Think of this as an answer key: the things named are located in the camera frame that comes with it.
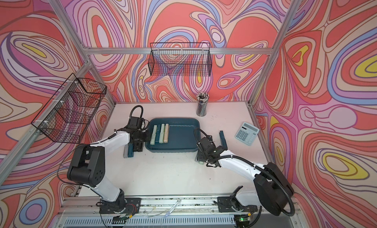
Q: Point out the light green pliers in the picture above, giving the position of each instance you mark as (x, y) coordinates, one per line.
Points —
(153, 136)

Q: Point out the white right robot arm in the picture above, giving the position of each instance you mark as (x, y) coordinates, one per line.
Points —
(272, 187)

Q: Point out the teal plastic storage box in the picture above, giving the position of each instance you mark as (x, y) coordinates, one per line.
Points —
(183, 135)

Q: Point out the black wire basket back wall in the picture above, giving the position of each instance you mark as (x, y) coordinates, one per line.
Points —
(180, 59)

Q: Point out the black wire basket left wall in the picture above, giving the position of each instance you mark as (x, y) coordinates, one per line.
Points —
(78, 99)

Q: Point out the beige pliers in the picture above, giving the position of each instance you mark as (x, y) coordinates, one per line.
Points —
(166, 133)

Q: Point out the black wire basket wall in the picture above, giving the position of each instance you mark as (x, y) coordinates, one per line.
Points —
(180, 59)
(78, 99)

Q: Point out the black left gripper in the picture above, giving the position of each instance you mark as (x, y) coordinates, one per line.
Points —
(148, 136)

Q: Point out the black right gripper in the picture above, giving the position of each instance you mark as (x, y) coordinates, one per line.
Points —
(200, 156)

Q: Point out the light blue calculator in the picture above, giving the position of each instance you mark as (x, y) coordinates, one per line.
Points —
(247, 133)

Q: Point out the mesh pen holder cup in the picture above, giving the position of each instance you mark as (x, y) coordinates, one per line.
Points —
(202, 100)

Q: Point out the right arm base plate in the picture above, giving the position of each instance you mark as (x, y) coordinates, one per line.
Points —
(230, 204)

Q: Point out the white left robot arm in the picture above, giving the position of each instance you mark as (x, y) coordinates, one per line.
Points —
(88, 165)

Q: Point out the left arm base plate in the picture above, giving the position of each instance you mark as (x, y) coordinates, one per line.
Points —
(129, 206)

